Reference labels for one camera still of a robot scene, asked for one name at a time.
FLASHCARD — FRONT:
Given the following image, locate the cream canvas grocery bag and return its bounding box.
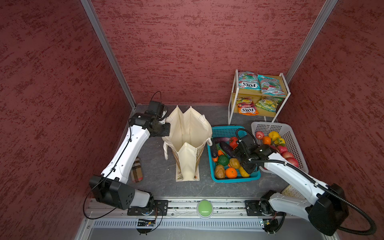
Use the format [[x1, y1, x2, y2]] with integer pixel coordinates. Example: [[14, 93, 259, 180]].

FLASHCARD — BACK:
[[162, 107, 213, 182]]

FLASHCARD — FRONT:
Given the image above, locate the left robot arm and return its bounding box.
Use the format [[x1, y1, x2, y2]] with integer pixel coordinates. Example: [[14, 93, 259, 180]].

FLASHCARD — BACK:
[[89, 101, 171, 211]]

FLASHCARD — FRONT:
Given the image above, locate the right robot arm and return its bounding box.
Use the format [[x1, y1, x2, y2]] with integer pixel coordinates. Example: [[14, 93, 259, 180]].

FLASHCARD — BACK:
[[234, 131, 377, 236]]

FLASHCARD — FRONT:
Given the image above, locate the orange candy bag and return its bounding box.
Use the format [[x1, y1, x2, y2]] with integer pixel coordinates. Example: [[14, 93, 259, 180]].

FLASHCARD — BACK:
[[236, 97, 259, 116]]

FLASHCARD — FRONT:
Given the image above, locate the green yellow candy bag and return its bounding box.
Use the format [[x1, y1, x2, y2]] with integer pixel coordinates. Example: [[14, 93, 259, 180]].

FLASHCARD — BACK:
[[255, 97, 284, 113]]

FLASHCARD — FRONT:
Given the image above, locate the teal candy bag right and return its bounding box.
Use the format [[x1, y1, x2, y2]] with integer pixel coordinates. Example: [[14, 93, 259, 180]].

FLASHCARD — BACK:
[[258, 75, 286, 97]]

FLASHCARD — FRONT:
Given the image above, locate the teal candy bag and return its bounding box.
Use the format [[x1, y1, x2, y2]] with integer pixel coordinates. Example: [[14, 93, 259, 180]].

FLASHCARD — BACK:
[[238, 71, 261, 91], [258, 75, 286, 97]]

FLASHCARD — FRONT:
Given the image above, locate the teal candy bag left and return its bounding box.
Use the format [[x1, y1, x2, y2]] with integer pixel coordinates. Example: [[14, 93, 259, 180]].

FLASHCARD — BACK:
[[238, 71, 261, 91]]

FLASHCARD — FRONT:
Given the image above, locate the yellow corn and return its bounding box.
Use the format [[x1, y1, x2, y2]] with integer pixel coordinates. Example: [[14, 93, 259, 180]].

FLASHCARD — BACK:
[[239, 167, 250, 178]]

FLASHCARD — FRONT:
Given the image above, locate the small red apple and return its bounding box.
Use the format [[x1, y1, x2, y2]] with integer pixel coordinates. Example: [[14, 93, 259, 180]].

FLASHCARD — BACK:
[[255, 131, 265, 140]]

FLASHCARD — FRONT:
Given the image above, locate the orange fruit white basket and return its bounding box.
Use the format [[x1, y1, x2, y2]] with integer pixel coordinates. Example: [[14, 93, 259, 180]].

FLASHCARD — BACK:
[[262, 136, 272, 145]]

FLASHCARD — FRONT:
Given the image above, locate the orange tangerine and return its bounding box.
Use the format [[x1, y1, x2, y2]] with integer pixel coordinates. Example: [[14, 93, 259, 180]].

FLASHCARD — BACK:
[[225, 167, 238, 179]]

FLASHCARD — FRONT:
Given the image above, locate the purple eggplant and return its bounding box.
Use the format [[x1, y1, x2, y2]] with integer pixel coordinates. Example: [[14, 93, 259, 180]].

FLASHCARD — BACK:
[[220, 142, 236, 158]]

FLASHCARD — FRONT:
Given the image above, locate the teal plastic basket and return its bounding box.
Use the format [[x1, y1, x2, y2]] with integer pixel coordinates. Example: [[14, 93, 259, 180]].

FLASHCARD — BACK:
[[208, 126, 261, 183]]

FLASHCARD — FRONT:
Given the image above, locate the yellow bell pepper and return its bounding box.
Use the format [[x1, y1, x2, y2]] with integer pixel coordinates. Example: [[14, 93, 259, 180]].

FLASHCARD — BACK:
[[268, 131, 281, 142]]

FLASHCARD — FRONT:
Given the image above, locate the potato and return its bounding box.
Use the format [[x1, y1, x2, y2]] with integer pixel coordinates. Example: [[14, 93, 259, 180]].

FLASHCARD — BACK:
[[214, 165, 226, 180]]

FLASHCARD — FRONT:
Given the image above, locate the white plastic basket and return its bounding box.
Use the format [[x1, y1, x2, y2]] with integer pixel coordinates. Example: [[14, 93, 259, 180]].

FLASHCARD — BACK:
[[251, 122, 309, 174]]

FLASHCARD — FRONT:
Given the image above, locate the plaid case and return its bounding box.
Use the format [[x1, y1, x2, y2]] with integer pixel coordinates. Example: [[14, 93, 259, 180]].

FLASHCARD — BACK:
[[130, 158, 144, 183]]

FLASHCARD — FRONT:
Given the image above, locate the cream calculator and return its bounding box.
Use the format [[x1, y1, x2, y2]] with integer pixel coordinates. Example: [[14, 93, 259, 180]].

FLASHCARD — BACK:
[[281, 185, 303, 199]]

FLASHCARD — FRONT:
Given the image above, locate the white wooden shelf rack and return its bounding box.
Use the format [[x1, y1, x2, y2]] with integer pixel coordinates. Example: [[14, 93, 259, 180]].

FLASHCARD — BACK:
[[227, 69, 291, 125]]

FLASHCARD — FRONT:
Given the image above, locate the green push button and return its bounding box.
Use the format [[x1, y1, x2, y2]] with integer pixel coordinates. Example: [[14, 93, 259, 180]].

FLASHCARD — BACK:
[[197, 200, 214, 219]]

